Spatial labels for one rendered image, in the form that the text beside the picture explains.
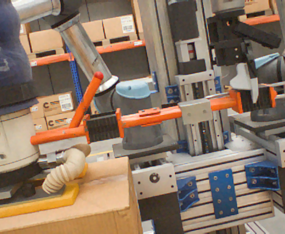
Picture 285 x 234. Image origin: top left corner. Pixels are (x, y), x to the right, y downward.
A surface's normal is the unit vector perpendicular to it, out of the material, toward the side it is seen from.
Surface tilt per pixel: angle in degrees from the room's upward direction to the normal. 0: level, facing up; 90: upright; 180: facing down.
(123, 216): 90
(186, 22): 90
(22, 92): 90
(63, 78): 90
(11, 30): 108
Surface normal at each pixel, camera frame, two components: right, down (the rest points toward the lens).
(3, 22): 0.79, -0.04
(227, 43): 0.01, 0.15
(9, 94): 0.65, 0.00
